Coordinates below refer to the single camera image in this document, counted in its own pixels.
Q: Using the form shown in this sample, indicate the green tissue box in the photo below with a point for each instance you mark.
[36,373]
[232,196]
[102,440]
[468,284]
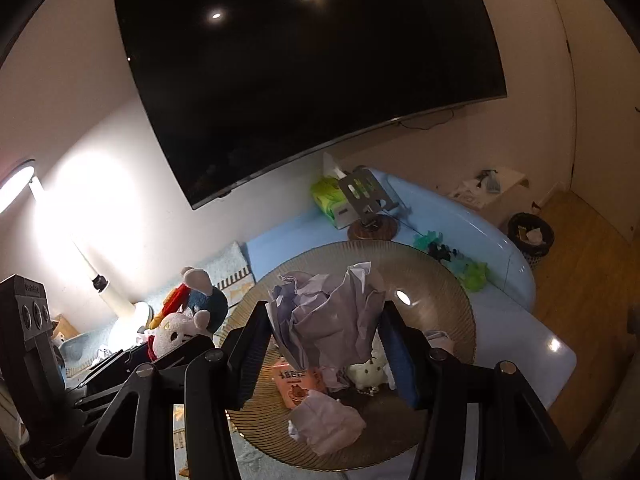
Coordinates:
[332,205]

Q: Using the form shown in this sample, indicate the small round white plush toy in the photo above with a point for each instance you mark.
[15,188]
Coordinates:
[367,372]

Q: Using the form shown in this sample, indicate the white side cabinet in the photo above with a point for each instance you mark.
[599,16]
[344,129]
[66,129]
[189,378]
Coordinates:
[500,205]

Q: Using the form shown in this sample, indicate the metal tablet stand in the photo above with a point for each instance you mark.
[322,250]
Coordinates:
[362,190]

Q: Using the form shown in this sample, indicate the light green plastic toy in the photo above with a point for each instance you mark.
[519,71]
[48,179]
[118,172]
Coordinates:
[472,275]

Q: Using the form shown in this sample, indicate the black curved television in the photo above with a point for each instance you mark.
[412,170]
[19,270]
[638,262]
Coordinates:
[300,85]

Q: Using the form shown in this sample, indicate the blue plush toy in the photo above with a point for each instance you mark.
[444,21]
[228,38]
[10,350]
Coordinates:
[205,302]

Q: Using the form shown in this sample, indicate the white cat plush toy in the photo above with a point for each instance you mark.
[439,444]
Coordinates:
[170,337]

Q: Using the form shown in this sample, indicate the black mesh trash bin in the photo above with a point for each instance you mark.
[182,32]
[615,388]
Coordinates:
[531,259]

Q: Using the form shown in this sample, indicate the blue patterned woven mat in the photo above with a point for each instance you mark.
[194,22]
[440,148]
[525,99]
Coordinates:
[235,270]

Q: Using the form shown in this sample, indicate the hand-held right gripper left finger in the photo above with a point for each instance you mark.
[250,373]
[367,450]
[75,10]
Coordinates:
[250,360]

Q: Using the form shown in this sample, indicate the large lined paper wad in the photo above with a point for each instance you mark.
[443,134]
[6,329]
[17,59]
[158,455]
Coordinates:
[330,320]

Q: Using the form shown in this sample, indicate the small grey object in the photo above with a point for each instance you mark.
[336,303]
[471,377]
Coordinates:
[489,179]

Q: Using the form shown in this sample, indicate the orange cartoon box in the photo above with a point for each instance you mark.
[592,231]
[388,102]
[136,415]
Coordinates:
[295,387]

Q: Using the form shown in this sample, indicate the white paper wad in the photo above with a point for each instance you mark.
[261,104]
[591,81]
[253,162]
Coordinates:
[325,422]

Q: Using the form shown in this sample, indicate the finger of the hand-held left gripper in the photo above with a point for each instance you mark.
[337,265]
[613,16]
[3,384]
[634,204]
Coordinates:
[175,345]
[95,397]

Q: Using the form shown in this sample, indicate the teal plastic toy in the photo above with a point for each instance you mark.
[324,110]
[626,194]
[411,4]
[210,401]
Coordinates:
[429,241]

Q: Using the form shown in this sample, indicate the amber ribbed glass plate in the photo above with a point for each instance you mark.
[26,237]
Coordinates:
[435,285]

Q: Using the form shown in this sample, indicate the small black clips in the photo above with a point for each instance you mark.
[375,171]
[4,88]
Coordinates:
[444,252]

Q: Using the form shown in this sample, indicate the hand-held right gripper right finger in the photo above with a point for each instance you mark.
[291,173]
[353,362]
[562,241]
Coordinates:
[400,360]

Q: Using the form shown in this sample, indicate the white desk lamp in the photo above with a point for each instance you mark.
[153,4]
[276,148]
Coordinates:
[117,300]

